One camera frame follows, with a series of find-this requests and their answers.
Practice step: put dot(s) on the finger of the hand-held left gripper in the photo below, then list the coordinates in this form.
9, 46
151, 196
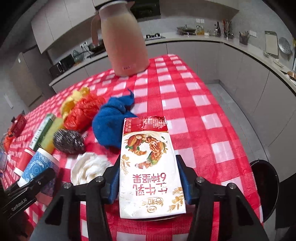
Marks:
34, 182

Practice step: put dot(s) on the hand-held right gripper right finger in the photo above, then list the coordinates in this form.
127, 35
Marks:
187, 185

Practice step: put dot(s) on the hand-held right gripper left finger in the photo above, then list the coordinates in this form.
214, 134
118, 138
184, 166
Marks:
113, 183

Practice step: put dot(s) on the blue patterned paper cup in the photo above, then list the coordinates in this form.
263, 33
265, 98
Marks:
37, 166

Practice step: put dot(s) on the red paper cup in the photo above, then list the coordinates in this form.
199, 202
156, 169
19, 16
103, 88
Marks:
22, 160

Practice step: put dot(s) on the white and red milk carton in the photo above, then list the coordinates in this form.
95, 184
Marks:
148, 166

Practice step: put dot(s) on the yellow sponge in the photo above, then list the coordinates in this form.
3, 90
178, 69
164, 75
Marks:
54, 136

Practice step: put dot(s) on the blue cloth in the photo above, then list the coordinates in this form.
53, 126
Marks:
108, 120

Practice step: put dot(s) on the black round trash bin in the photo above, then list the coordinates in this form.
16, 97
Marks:
266, 185

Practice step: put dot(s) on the white crumpled tissue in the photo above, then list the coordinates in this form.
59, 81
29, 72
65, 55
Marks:
87, 166

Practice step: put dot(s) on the orange plastic piece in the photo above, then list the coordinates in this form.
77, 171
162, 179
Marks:
7, 140

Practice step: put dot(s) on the steel wool scrubber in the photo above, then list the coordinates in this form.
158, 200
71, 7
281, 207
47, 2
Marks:
68, 141

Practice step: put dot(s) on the red patterned packet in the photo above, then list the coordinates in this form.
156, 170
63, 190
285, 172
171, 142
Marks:
18, 125

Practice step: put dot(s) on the red plastic bag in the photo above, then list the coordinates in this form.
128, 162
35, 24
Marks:
81, 111

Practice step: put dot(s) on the yellow crumpled plastic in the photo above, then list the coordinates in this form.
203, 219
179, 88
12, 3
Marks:
69, 102

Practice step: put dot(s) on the red checkered tablecloth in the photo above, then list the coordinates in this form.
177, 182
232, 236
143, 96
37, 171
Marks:
185, 92

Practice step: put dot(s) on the grey fridge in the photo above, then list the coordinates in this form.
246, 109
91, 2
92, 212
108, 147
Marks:
25, 78

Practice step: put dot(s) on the black microwave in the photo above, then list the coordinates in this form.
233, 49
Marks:
60, 67

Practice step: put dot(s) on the kitchen counter with cabinets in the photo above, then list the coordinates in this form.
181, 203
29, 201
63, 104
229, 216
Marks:
231, 58

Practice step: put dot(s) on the black cooking pot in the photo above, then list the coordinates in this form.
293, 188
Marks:
96, 46

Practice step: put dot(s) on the pink thermos jug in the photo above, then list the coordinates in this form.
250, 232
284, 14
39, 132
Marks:
124, 41

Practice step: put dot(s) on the copper pan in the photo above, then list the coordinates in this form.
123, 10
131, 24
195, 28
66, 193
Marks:
291, 75

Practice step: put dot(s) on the gas stove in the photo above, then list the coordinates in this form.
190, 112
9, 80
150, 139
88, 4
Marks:
155, 36

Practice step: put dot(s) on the pan on metal rack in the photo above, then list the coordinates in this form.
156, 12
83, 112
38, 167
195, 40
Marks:
186, 29

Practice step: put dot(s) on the yellow oil bottles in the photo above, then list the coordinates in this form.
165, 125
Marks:
200, 30

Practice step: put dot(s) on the black utensil holder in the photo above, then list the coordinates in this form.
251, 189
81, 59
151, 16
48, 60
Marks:
244, 39

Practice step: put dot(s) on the dark glass bottle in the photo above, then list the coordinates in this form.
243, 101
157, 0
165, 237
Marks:
217, 29

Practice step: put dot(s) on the white cutting board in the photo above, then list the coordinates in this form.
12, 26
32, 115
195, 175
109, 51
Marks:
271, 44

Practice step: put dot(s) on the round metal steamer plate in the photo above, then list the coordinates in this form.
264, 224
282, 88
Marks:
285, 45

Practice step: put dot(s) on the white wall socket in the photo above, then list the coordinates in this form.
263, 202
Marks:
200, 21
253, 34

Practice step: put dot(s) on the grey wall cabinet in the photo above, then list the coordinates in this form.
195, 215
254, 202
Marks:
196, 8

